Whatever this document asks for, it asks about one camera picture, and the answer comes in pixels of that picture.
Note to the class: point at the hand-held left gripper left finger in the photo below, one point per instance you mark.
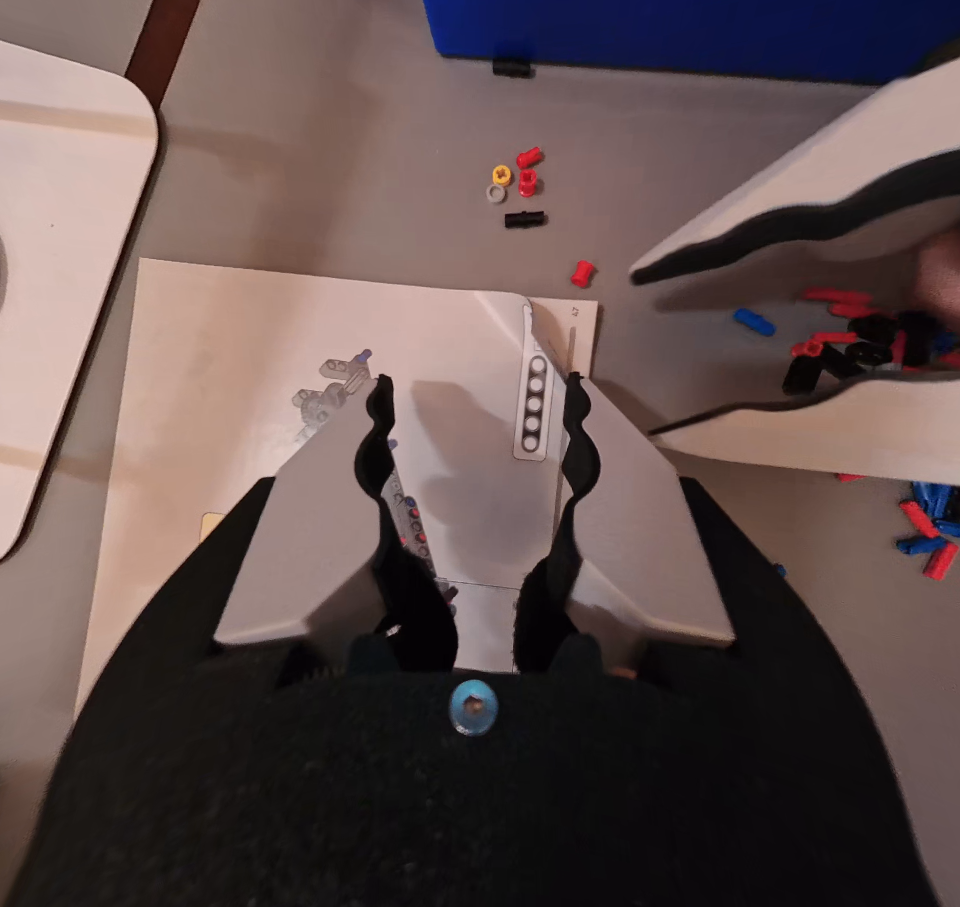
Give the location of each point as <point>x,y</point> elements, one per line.
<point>315,547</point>

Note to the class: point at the black lego pin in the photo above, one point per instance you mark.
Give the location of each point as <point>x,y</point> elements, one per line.
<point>525,220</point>
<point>512,68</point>

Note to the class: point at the white stand base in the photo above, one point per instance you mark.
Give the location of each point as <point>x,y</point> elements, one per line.
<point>67,247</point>

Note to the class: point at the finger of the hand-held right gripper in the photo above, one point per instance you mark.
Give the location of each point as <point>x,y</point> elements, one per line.
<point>862,434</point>
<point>825,172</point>

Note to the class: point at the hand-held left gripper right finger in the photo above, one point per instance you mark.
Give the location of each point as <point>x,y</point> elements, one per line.
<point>645,547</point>

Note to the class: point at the yellow lego bush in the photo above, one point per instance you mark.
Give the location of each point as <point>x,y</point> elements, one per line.
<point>501,175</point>

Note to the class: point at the white instruction booklet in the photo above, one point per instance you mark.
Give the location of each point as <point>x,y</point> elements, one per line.
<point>225,337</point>

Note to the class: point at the pile of small lego pins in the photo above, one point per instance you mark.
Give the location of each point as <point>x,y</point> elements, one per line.
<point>919,521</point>

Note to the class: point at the red lego bush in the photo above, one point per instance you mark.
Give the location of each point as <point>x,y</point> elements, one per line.
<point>528,182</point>

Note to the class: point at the blue lego pin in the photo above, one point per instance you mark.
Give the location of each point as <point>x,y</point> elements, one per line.
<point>754,321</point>

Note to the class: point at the grey lego bush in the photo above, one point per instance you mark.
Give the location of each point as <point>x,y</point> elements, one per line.
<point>488,194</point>

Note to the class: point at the red lego pin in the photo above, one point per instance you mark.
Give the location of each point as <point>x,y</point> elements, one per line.
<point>582,274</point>
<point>529,156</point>

